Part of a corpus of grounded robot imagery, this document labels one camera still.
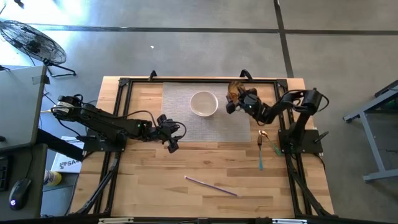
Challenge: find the black desk support bar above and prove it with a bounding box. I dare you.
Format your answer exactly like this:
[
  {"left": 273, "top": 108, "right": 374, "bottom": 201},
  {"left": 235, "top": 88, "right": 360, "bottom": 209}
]
[{"left": 36, "top": 128, "right": 85, "bottom": 162}]

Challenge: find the dark grey desk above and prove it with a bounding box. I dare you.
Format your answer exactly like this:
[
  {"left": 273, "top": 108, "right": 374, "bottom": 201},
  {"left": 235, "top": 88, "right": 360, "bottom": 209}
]
[{"left": 0, "top": 143, "right": 48, "bottom": 222}]

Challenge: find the silver metal bracket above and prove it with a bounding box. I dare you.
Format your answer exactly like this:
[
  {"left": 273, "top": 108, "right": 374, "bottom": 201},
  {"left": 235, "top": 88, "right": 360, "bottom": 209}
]
[
  {"left": 98, "top": 217, "right": 134, "bottom": 224},
  {"left": 272, "top": 218, "right": 308, "bottom": 224}
]

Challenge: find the black computer mouse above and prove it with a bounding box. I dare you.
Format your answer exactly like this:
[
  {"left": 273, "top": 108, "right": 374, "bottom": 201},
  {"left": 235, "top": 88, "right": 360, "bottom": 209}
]
[{"left": 8, "top": 178, "right": 32, "bottom": 211}]

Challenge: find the black keyboard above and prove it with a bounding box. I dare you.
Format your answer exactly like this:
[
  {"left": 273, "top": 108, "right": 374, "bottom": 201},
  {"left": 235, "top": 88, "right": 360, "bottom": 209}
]
[{"left": 0, "top": 156, "right": 9, "bottom": 192}]

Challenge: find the amber glass cup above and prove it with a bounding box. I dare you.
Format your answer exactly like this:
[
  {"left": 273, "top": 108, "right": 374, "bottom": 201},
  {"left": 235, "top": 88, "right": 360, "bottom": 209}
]
[{"left": 228, "top": 80, "right": 248, "bottom": 103}]

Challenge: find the grey metal table frame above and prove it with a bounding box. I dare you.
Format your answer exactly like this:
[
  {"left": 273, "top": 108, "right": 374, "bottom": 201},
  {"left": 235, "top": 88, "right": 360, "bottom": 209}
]
[{"left": 343, "top": 79, "right": 398, "bottom": 183}]

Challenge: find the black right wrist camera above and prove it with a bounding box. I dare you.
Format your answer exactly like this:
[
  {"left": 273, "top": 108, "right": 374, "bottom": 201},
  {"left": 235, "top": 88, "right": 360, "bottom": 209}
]
[{"left": 242, "top": 93, "right": 258, "bottom": 108}]

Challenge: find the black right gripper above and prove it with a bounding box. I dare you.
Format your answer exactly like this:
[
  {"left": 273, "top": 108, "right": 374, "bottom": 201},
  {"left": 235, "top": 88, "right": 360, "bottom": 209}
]
[{"left": 226, "top": 83, "right": 261, "bottom": 114}]

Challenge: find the white round bowl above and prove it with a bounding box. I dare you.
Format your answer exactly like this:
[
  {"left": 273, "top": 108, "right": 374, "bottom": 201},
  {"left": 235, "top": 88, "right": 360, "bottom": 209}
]
[{"left": 189, "top": 90, "right": 219, "bottom": 118}]

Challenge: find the grey woven placemat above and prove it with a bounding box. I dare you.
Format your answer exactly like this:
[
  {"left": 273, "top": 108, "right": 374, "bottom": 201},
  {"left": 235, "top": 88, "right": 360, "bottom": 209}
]
[{"left": 160, "top": 82, "right": 252, "bottom": 143}]

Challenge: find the purple drinking straw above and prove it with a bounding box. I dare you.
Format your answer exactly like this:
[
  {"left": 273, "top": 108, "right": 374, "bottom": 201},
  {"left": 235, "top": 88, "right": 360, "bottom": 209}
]
[{"left": 184, "top": 175, "right": 239, "bottom": 197}]

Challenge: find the white printed cardboard box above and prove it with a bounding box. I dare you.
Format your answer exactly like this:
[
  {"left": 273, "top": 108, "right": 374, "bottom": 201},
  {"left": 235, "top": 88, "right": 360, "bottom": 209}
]
[{"left": 51, "top": 136, "right": 85, "bottom": 174}]

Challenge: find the black aluminium table frame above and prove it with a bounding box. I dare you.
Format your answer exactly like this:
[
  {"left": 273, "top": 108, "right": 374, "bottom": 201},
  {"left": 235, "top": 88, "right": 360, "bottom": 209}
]
[{"left": 70, "top": 76, "right": 335, "bottom": 218}]

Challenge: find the yellow and white bottle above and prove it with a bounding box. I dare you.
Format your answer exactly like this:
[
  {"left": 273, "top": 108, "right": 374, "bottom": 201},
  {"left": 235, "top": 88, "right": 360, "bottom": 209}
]
[{"left": 43, "top": 169, "right": 62, "bottom": 187}]

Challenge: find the light grey desk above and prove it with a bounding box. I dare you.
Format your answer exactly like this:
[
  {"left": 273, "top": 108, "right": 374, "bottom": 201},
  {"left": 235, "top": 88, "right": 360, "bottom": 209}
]
[{"left": 0, "top": 65, "right": 47, "bottom": 153}]

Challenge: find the black floor fan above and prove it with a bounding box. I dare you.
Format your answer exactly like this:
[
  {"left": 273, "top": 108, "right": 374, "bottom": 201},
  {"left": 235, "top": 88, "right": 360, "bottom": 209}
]
[{"left": 0, "top": 20, "right": 77, "bottom": 78}]

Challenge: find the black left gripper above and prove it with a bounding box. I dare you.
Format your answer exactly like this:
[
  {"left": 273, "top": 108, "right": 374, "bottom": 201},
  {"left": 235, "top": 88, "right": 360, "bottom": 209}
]
[{"left": 152, "top": 114, "right": 185, "bottom": 154}]

